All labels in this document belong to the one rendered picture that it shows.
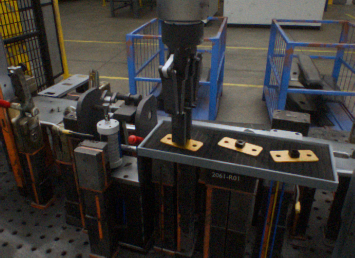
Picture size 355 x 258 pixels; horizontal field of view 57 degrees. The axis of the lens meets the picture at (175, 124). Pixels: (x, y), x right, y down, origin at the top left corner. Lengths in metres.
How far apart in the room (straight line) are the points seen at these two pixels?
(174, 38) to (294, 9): 8.37
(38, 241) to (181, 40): 0.84
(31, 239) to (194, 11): 0.91
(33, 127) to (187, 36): 0.72
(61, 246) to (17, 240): 0.15
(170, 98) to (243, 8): 8.23
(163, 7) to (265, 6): 8.26
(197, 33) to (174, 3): 0.06
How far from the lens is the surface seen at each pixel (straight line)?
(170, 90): 0.57
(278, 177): 0.61
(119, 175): 0.93
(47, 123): 1.20
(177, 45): 0.56
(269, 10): 8.82
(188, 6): 0.55
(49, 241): 1.17
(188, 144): 0.67
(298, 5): 8.89
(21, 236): 1.22
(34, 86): 1.53
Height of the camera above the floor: 1.50
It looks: 26 degrees down
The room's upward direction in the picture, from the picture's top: straight up
